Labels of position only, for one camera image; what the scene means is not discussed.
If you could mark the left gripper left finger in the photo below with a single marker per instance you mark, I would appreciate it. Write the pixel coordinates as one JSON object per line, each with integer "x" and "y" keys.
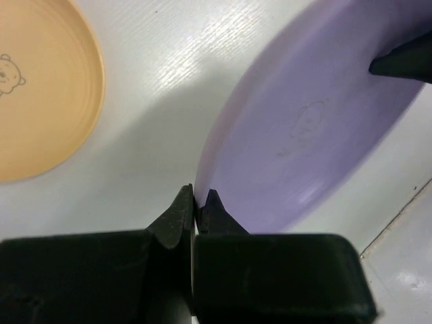
{"x": 135, "y": 276}

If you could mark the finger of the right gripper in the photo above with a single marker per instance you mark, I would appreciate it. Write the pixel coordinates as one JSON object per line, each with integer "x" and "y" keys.
{"x": 411, "y": 61}

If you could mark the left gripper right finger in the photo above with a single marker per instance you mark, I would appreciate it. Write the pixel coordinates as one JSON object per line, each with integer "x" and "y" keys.
{"x": 275, "y": 278}

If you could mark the purple plate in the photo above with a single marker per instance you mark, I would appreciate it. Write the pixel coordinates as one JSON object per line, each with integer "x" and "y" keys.
{"x": 307, "y": 111}

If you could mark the far orange plate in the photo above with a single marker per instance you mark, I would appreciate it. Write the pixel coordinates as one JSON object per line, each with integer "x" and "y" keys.
{"x": 52, "y": 85}

